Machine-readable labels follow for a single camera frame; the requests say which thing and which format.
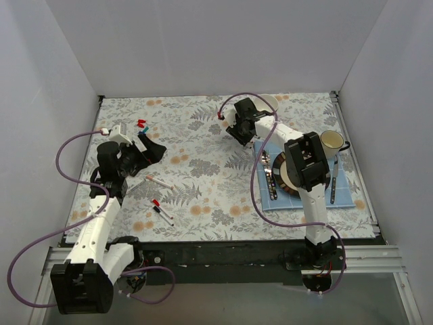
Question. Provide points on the metal spoon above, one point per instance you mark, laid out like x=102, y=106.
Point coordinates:
x=265, y=161

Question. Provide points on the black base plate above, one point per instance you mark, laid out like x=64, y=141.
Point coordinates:
x=230, y=262

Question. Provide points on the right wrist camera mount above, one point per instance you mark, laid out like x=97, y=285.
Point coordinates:
x=227, y=116

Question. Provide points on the blue checked cloth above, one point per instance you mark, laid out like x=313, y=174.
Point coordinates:
x=278, y=193

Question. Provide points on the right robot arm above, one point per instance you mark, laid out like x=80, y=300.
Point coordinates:
x=307, y=169

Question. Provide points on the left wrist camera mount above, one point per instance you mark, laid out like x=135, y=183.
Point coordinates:
x=118, y=134

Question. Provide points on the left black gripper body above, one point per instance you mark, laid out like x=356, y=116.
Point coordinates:
x=141, y=149

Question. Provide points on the dark rimmed plate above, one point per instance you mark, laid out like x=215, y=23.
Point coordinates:
x=281, y=176

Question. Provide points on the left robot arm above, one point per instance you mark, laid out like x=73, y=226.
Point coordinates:
x=84, y=282

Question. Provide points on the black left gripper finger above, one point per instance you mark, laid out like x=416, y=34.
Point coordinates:
x=154, y=152
x=144, y=143

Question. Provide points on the floral patterned table mat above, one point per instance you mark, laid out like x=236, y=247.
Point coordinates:
x=211, y=171

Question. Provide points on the red and white bowl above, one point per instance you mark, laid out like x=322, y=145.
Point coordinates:
x=269, y=101

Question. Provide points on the black cap thin marker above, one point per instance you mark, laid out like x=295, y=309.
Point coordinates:
x=161, y=214

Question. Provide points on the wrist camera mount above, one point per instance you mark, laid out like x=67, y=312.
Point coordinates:
x=227, y=116
x=118, y=134

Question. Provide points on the table knife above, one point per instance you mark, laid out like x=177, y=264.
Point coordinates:
x=334, y=180

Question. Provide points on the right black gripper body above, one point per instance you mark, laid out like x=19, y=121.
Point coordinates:
x=237, y=129

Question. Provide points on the cream enamel mug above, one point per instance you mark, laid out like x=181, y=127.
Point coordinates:
x=333, y=143

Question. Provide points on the long red eraser-cap marker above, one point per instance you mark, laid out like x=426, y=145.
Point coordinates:
x=162, y=209

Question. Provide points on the grey tip white marker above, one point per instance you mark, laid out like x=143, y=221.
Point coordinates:
x=131, y=190

